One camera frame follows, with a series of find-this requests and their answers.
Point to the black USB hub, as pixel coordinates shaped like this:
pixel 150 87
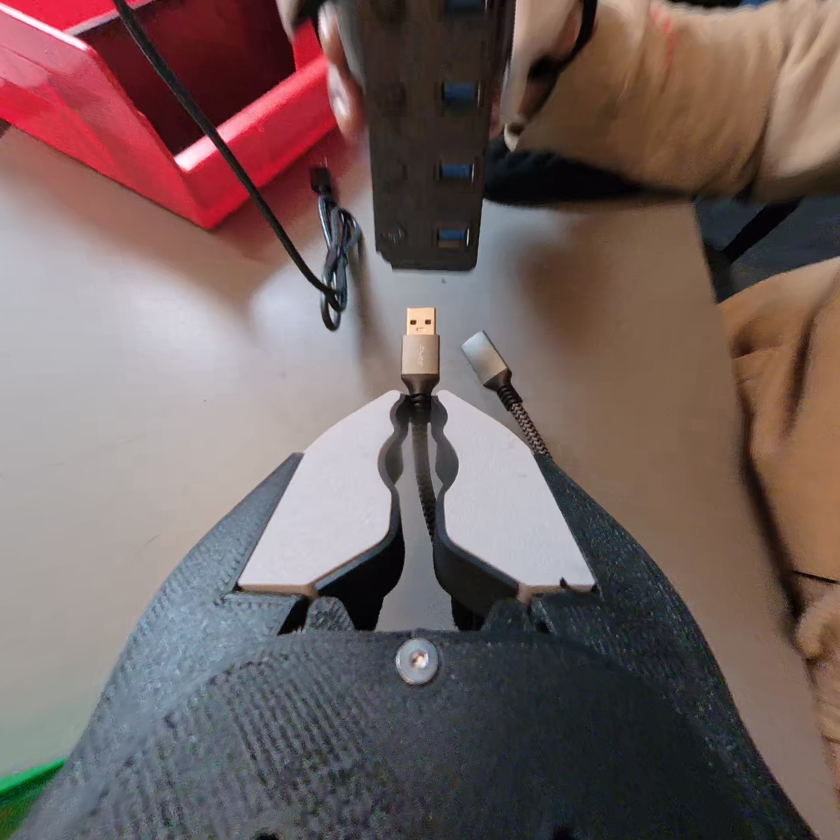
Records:
pixel 426 131

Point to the green storage bin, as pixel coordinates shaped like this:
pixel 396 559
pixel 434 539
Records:
pixel 26 781

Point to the red storage bin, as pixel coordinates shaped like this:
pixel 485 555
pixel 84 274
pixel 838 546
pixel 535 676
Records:
pixel 98 131

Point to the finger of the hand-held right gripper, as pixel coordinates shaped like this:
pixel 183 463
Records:
pixel 295 16
pixel 538 33

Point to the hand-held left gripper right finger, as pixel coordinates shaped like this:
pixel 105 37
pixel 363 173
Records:
pixel 512 512

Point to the black bin divider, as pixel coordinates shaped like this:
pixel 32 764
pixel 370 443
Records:
pixel 197 65

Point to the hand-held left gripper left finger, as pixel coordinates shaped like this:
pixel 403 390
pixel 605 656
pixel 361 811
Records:
pixel 328 512

